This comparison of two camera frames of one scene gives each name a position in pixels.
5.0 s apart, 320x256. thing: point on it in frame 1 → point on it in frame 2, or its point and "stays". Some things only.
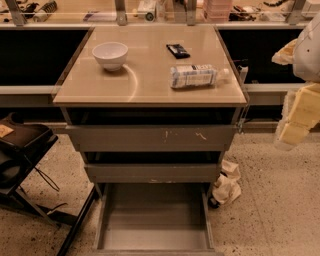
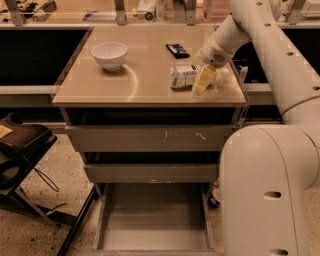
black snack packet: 178,51 stays
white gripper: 308,55 → 213,52
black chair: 22,141 stays
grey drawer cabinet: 153,108 stays
